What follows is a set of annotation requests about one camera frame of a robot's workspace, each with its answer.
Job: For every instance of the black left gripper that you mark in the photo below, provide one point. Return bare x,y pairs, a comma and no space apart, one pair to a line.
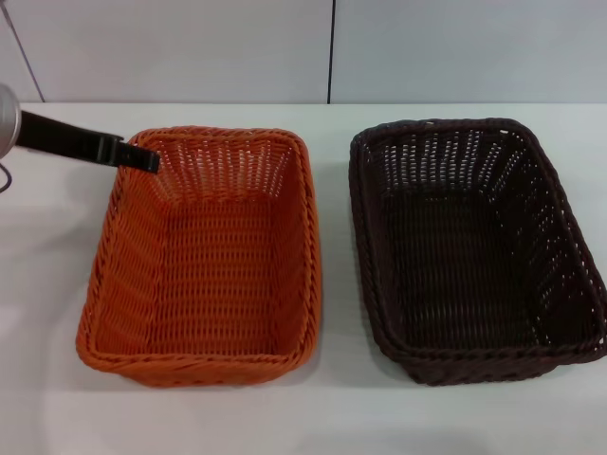
66,137

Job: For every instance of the orange woven plastic basket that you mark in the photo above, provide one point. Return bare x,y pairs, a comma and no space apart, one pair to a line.
213,265

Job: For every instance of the dark brown woven plastic basket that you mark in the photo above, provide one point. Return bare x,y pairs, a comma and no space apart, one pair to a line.
465,265

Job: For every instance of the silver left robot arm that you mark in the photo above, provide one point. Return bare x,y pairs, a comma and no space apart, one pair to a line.
7,116

